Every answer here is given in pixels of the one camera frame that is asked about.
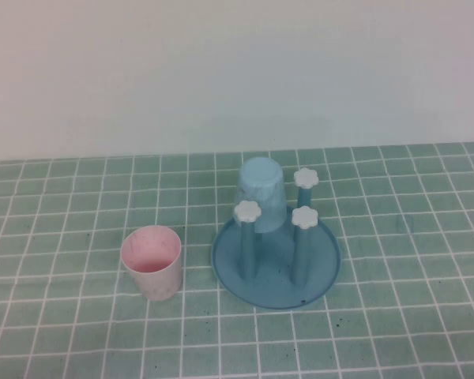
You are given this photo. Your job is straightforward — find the pink plastic cup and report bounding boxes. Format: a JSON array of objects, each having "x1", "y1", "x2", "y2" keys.
[{"x1": 120, "y1": 224, "x2": 182, "y2": 303}]

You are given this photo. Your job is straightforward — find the light blue plastic cup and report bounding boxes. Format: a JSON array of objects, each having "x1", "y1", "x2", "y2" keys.
[{"x1": 233, "y1": 156, "x2": 286, "y2": 234}]

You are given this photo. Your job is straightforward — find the blue cup stand with pegs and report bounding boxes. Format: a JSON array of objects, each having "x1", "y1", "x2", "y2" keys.
[{"x1": 210, "y1": 167, "x2": 344, "y2": 311}]

